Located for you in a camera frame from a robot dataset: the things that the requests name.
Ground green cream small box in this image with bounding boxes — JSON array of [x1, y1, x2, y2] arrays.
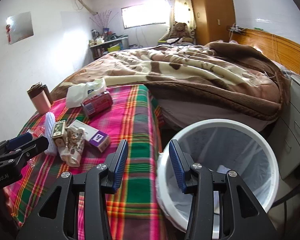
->
[[51, 120, 66, 147]]

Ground red drink can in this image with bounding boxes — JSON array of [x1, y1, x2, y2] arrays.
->
[[81, 90, 113, 118]]

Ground white round trash bin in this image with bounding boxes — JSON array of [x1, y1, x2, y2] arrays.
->
[[156, 119, 280, 232]]

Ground clear plastic bottle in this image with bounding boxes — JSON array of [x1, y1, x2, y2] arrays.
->
[[27, 126, 45, 167]]

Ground purple white medicine box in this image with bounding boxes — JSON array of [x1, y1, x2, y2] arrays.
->
[[69, 120, 111, 153]]

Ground patterned crumpled paper cup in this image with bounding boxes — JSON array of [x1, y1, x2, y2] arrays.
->
[[58, 127, 85, 167]]

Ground pink plaid bed cloth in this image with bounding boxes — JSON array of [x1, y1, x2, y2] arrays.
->
[[6, 85, 167, 239]]

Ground pink brown travel mug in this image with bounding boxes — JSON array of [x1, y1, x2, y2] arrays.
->
[[27, 82, 53, 115]]

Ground white tissue pack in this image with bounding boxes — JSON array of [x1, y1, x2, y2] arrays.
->
[[65, 78, 107, 108]]

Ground grey bedside drawer cabinet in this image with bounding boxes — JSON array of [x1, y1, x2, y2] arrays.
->
[[268, 75, 300, 179]]

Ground brown patterned blanket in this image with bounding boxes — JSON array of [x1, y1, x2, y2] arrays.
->
[[51, 42, 290, 121]]

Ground brown teddy bear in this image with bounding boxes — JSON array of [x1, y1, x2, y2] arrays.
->
[[167, 22, 194, 43]]

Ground wooden headboard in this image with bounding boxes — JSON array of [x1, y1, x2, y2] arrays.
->
[[232, 29, 300, 75]]

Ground dried branch bouquet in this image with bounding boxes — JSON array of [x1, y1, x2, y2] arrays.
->
[[89, 10, 119, 30]]

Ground floral window curtain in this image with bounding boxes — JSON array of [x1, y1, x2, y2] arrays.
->
[[167, 0, 196, 31]]

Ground wooden wardrobe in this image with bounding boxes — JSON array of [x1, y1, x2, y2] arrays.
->
[[191, 0, 236, 45]]

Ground silver wall panel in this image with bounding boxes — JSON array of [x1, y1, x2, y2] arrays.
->
[[6, 11, 34, 44]]

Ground cluttered wall shelf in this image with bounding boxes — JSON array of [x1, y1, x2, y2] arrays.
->
[[89, 30, 129, 60]]

